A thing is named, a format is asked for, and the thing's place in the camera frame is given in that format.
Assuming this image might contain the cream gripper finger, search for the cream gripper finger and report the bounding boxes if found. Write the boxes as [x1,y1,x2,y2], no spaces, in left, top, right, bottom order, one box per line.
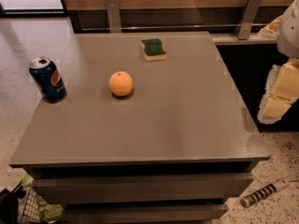
[257,59,299,124]
[258,16,282,40]

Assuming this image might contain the green and yellow sponge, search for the green and yellow sponge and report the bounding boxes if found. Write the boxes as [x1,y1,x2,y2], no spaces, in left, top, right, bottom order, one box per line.
[141,38,167,62]

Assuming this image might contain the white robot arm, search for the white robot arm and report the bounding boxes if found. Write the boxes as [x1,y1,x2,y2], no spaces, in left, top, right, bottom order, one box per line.
[257,0,299,124]

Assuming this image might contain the blue pepsi can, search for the blue pepsi can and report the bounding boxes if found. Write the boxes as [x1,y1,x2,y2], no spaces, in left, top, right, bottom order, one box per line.
[29,57,67,104]

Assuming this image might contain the black white striped tool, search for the black white striped tool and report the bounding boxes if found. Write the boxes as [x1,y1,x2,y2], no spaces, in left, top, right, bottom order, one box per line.
[240,179,290,208]

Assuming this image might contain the grey drawer cabinet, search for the grey drawer cabinet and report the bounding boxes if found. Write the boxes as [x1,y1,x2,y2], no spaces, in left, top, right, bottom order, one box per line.
[11,33,269,224]

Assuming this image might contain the orange fruit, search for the orange fruit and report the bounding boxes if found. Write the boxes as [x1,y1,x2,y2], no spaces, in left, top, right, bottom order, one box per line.
[109,71,133,96]

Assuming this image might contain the green snack bag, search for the green snack bag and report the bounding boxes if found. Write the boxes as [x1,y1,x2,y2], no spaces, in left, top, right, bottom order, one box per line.
[18,175,64,224]

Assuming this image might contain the black mesh basket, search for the black mesh basket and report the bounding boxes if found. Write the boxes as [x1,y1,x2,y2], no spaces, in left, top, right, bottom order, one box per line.
[0,184,40,224]

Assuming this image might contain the right metal rail bracket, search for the right metal rail bracket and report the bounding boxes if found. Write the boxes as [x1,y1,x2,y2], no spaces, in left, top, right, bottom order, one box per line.
[235,0,262,40]

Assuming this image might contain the metal rail bracket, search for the metal rail bracket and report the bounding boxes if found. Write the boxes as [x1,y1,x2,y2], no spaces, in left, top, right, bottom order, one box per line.
[235,0,262,40]
[105,0,121,33]

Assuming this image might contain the left metal rail bracket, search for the left metal rail bracket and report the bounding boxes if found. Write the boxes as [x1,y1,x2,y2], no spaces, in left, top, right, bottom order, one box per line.
[105,0,121,33]

